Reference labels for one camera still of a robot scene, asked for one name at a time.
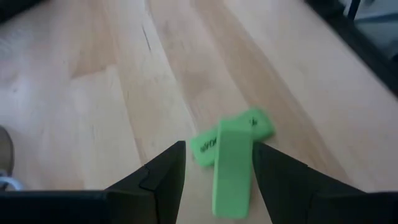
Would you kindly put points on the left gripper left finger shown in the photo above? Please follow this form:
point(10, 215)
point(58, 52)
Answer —
point(155, 193)

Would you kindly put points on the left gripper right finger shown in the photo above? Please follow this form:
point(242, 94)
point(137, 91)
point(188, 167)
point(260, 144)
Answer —
point(295, 193)

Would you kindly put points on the green eraser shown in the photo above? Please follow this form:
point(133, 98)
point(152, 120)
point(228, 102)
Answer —
point(231, 174)
point(261, 124)

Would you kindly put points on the black metal rig frame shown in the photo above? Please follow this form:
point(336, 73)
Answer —
point(373, 56)

